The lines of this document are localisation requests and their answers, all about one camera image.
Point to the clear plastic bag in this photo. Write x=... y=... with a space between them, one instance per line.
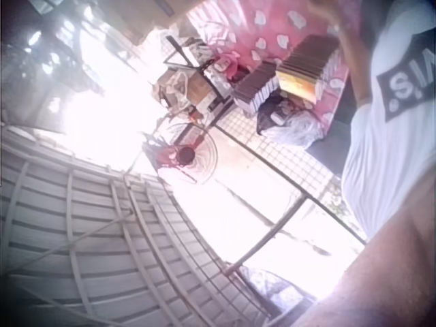
x=299 y=131

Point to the red and blue cloth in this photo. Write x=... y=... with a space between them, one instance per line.
x=160 y=155

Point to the tall stack of brown books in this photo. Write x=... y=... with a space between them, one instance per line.
x=306 y=58

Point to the person's left fingers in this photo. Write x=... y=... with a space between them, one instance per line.
x=315 y=6

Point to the pink cloth with white pattern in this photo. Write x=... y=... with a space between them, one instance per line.
x=272 y=24

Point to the low stack of brown books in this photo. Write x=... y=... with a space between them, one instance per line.
x=255 y=88

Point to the white metal grid panel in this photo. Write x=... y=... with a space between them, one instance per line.
x=272 y=153

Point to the person's left hand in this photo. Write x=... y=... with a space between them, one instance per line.
x=325 y=13

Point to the patterned blue-grey bag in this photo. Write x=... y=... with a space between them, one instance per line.
x=276 y=289

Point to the corrugated metal roof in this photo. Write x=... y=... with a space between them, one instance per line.
x=85 y=255

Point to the cluttered metal rack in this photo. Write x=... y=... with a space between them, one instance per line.
x=190 y=81

